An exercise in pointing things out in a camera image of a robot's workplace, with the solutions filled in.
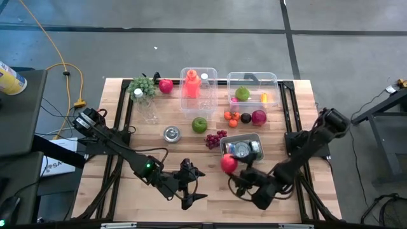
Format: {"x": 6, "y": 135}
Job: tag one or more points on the black lower shelf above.
{"x": 19, "y": 184}

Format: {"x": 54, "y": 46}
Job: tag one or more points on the orange plastic bottle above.
{"x": 192, "y": 86}

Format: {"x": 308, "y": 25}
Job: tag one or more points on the small green potted plant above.
{"x": 144, "y": 85}

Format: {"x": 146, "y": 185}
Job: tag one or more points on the clear bottle white cap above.
{"x": 139, "y": 93}
{"x": 204, "y": 76}

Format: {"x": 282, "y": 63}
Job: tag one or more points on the white printed box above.
{"x": 58, "y": 165}

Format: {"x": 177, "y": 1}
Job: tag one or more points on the small silver tin can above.
{"x": 171, "y": 134}

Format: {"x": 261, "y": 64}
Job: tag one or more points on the red apple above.
{"x": 229, "y": 163}

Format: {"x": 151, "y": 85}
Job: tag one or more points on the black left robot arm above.
{"x": 121, "y": 149}

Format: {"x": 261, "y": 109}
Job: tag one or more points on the black mesh basket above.
{"x": 395, "y": 214}

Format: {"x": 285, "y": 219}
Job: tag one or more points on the orange tomato cluster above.
{"x": 233, "y": 123}

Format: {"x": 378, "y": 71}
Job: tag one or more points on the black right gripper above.
{"x": 252, "y": 179}

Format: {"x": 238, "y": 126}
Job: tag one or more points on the red onion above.
{"x": 259, "y": 118}

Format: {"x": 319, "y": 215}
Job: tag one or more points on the black aluminium table frame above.
{"x": 287, "y": 84}

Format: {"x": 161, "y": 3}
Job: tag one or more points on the green apple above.
{"x": 242, "y": 94}
{"x": 199, "y": 125}

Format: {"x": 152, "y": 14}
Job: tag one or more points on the purple grape bunch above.
{"x": 213, "y": 140}

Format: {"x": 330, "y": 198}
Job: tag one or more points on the black side desk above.
{"x": 19, "y": 121}

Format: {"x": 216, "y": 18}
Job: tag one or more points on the red pomegranate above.
{"x": 165, "y": 86}

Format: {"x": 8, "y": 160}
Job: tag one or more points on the white paper tag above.
{"x": 390, "y": 89}

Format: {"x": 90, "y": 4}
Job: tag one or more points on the green label tin can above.
{"x": 256, "y": 148}

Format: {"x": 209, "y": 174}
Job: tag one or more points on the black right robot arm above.
{"x": 305, "y": 149}

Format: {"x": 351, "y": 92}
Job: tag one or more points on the yellow banana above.
{"x": 264, "y": 97}

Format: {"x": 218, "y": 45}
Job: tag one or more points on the yellow white canister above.
{"x": 11, "y": 81}

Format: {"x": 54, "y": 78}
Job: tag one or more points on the black metal side table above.
{"x": 397, "y": 97}

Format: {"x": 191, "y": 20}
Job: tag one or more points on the clear plastic bin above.
{"x": 190, "y": 108}
{"x": 254, "y": 79}

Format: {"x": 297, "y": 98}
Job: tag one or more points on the dark round plum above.
{"x": 245, "y": 118}

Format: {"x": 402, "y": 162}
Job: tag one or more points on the blue yellow label tin can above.
{"x": 242, "y": 149}

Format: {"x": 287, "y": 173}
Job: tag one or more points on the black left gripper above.
{"x": 182, "y": 184}

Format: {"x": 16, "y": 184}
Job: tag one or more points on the magenta oval fruit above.
{"x": 234, "y": 100}

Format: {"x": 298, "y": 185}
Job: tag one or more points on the small yellow tool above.
{"x": 402, "y": 83}

